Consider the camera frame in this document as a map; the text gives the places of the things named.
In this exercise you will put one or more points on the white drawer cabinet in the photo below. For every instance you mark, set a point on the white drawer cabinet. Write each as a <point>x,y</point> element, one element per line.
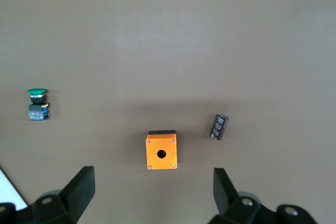
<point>9,190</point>

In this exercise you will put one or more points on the orange button enclosure box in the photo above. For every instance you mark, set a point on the orange button enclosure box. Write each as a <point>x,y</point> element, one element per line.
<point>161,153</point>

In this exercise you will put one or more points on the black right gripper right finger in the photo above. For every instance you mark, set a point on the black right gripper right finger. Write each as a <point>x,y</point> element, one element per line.
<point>223,190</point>

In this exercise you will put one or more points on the green push button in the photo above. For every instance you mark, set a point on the green push button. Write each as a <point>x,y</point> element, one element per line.
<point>38,103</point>

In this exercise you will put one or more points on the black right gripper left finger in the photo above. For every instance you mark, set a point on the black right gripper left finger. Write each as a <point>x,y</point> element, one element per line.
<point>78,190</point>

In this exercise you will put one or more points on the dark cylindrical capacitor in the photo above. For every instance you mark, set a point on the dark cylindrical capacitor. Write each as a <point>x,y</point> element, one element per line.
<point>219,127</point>

